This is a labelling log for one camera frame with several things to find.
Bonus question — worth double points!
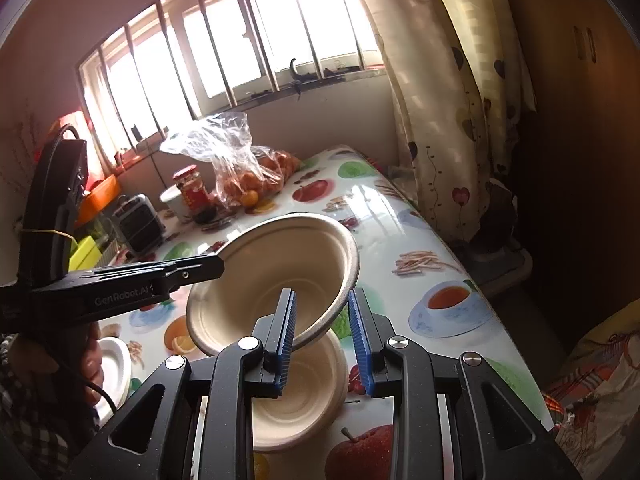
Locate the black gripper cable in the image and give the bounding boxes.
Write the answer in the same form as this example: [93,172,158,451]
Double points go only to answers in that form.
[82,375,118,416]

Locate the person's left hand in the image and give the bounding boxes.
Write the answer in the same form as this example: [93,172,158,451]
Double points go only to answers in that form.
[80,324,105,407]

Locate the orange plastic basin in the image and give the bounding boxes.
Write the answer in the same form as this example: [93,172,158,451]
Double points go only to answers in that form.
[75,175,123,224]

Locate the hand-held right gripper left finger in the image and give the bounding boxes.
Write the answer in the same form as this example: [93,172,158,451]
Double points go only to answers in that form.
[67,288,297,480]

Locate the patterned blanket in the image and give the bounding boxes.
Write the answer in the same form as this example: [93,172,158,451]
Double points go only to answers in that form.
[542,300,640,480]

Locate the beige paper bowl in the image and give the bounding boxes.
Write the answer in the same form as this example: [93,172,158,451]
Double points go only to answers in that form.
[250,332,349,454]
[186,212,361,356]

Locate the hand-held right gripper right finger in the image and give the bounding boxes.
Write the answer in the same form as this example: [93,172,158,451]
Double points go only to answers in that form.
[348,287,583,480]

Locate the heart print curtain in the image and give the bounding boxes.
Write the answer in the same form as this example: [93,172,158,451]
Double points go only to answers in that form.
[340,0,540,247]

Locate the ribbed white paper plate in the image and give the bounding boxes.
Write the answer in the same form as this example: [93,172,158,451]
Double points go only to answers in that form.
[96,337,132,411]

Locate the dark wooden wardrobe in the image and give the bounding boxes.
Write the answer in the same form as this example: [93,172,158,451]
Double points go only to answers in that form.
[500,0,640,353]

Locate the plastic bag of oranges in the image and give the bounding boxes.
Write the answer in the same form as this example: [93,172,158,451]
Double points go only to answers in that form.
[159,112,304,209]

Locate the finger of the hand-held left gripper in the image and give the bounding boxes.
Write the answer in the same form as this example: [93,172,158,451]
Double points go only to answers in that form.
[150,252,225,296]
[92,259,175,277]

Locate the lime green box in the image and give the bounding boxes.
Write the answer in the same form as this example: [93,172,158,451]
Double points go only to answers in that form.
[68,236,104,272]

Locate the metal window grille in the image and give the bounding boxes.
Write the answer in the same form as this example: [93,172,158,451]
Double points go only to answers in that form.
[75,0,387,162]

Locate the glass jar with red lid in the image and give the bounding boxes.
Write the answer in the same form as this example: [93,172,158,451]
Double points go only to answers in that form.
[172,164,217,224]

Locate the white plastic tub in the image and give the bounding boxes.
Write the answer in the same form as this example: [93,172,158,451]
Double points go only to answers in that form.
[160,185,190,222]

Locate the fruit print tablecloth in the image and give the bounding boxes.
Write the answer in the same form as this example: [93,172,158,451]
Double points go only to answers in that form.
[95,145,545,480]

